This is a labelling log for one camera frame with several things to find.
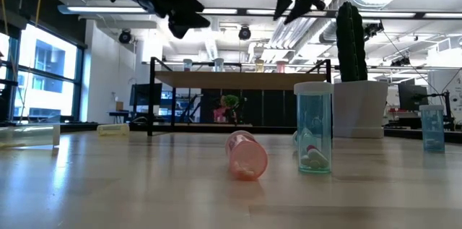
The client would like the blue medicine bottle white cap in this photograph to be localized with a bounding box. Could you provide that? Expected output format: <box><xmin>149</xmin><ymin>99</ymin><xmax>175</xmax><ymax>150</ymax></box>
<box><xmin>419</xmin><ymin>104</ymin><xmax>445</xmax><ymax>152</ymax></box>

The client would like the black ceiling spotlight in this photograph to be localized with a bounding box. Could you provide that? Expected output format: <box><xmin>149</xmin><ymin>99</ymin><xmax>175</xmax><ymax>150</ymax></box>
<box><xmin>118</xmin><ymin>29</ymin><xmax>132</xmax><ymax>45</ymax></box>
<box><xmin>237</xmin><ymin>25</ymin><xmax>252</xmax><ymax>41</ymax></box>

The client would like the green cactus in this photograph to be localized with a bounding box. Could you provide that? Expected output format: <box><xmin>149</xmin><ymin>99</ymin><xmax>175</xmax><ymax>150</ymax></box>
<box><xmin>335</xmin><ymin>1</ymin><xmax>369</xmax><ymax>82</ymax></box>

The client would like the overhead beam with light strips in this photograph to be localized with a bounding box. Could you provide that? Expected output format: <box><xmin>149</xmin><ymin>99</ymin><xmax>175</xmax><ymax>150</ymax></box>
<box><xmin>57</xmin><ymin>4</ymin><xmax>462</xmax><ymax>20</ymax></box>

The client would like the black computer monitor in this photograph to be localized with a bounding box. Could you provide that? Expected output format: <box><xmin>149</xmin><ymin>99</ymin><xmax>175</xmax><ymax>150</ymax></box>
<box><xmin>398</xmin><ymin>83</ymin><xmax>430</xmax><ymax>113</ymax></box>
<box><xmin>129</xmin><ymin>82</ymin><xmax>163</xmax><ymax>107</ymax></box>

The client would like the white hexagonal plant pot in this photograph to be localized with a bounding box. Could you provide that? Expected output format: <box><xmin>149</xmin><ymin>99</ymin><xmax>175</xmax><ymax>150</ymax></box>
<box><xmin>331</xmin><ymin>79</ymin><xmax>389</xmax><ymax>139</ymax></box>

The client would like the large office window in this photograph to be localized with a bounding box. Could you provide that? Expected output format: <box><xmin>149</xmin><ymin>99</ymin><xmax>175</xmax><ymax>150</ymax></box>
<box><xmin>0</xmin><ymin>22</ymin><xmax>86</xmax><ymax>124</ymax></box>

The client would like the black ceiling camera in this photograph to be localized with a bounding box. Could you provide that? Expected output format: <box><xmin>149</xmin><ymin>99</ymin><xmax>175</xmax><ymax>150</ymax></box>
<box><xmin>364</xmin><ymin>21</ymin><xmax>384</xmax><ymax>40</ymax></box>

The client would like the wooden shelf black metal frame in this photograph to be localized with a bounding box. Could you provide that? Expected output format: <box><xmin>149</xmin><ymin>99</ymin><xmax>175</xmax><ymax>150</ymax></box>
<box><xmin>147</xmin><ymin>56</ymin><xmax>334</xmax><ymax>139</ymax></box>

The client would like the black aluminium table frame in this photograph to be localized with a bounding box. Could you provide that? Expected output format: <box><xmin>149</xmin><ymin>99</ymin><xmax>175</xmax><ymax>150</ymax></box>
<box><xmin>59</xmin><ymin>122</ymin><xmax>462</xmax><ymax>144</ymax></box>

